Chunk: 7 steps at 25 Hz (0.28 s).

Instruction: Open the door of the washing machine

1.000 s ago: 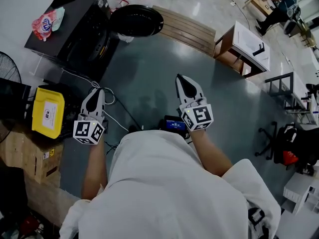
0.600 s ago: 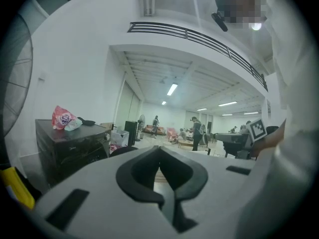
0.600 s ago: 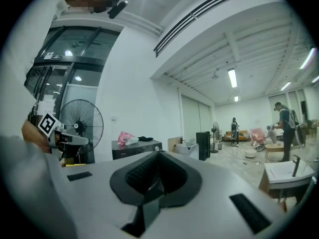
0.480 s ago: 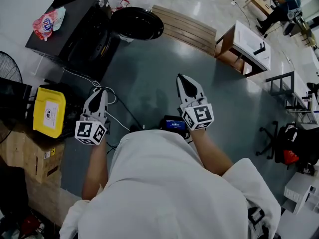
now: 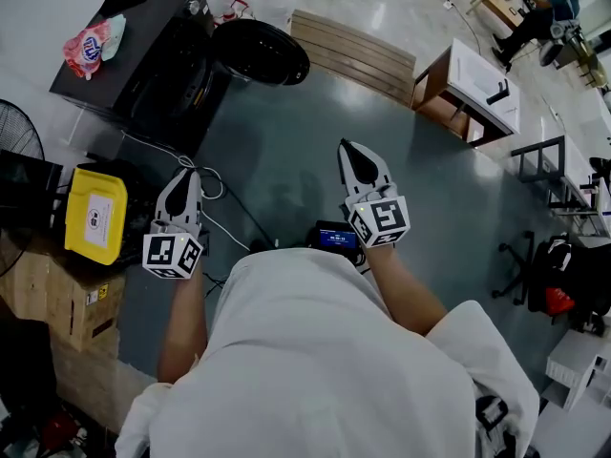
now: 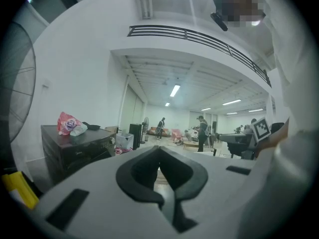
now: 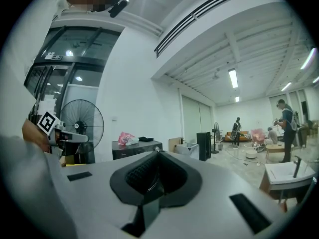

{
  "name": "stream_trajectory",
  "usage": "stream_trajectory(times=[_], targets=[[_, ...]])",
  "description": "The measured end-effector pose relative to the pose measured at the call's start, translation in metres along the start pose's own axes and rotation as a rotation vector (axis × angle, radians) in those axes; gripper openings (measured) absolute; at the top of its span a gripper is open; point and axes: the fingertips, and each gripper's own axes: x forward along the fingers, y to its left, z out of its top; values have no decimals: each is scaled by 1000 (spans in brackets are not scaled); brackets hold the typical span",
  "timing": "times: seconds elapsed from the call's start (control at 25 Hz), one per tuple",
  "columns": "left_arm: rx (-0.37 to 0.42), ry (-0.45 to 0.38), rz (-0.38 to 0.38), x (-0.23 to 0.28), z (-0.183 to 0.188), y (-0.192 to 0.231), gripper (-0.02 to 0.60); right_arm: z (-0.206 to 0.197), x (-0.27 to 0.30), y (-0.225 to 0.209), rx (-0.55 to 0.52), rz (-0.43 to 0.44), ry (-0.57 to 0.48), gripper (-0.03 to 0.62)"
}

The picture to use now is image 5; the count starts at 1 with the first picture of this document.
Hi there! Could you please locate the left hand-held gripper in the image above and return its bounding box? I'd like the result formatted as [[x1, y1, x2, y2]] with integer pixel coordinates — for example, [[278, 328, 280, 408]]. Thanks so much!
[[141, 167, 205, 281]]

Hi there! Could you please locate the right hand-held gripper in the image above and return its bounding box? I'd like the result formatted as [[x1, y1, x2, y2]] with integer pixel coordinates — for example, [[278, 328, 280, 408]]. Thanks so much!
[[337, 138, 412, 249]]

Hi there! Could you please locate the black washing machine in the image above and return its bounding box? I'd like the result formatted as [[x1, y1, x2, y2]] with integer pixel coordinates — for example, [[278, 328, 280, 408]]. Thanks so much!
[[49, 0, 235, 157]]

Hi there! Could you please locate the round black washing machine door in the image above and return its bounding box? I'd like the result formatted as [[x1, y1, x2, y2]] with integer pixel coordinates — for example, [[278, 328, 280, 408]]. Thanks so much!
[[211, 18, 312, 88]]

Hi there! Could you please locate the person's right forearm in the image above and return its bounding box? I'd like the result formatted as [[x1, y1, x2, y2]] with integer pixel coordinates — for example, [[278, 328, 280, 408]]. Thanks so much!
[[364, 242, 450, 338]]

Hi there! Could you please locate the person's left forearm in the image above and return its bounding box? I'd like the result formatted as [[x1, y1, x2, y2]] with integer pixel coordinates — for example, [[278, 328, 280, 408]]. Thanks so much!
[[157, 260, 210, 385]]

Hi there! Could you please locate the black device with blue screen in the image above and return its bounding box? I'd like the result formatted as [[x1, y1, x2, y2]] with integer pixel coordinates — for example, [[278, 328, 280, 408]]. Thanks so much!
[[311, 219, 368, 262]]

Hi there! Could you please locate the yellow plastic bin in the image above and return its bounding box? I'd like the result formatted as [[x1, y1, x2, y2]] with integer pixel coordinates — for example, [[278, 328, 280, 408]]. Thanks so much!
[[63, 166, 130, 267]]

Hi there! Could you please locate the wooden slat panel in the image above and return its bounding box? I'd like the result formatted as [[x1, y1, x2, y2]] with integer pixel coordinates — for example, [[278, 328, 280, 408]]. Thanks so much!
[[289, 9, 418, 110]]

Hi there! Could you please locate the wooden table with white top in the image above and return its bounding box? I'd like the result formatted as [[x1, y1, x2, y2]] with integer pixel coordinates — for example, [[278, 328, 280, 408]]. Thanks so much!
[[411, 37, 522, 149]]

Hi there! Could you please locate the black box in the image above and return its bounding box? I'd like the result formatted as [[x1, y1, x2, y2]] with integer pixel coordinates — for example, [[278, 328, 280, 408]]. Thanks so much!
[[0, 149, 64, 232]]

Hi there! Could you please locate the black tool on stand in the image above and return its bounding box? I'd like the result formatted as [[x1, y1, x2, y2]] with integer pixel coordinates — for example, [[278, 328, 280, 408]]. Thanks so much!
[[485, 78, 512, 106]]

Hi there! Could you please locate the large cardboard box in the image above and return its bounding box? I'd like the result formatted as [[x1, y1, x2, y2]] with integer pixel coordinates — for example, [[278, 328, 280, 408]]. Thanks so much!
[[0, 235, 128, 353]]

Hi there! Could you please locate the pink detergent bag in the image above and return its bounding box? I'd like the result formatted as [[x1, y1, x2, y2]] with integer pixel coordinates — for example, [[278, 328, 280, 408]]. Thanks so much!
[[62, 13, 128, 81]]

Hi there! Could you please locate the black standing fan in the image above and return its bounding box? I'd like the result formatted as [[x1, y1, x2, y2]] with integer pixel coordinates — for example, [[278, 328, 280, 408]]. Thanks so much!
[[0, 98, 47, 279]]

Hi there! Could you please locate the black office chair base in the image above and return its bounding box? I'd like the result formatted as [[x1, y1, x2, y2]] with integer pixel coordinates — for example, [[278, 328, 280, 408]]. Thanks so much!
[[491, 230, 537, 307]]

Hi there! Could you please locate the person's white shirt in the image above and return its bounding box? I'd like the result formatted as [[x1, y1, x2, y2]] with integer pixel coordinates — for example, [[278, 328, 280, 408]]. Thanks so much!
[[114, 247, 541, 458]]

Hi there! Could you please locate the grey office chair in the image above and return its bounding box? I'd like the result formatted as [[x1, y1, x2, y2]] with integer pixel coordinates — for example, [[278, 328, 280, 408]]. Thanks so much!
[[538, 18, 587, 70]]

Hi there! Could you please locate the white shelf unit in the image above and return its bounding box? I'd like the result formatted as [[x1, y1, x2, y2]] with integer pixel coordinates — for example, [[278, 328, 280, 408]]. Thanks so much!
[[543, 327, 611, 413]]

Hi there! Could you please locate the white cable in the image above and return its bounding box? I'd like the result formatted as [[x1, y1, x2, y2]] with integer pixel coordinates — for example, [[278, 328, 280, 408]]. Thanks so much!
[[120, 130, 253, 253]]

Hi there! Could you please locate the black metal frame table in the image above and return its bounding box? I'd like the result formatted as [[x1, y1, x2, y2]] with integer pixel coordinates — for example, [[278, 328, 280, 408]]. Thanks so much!
[[510, 135, 611, 239]]

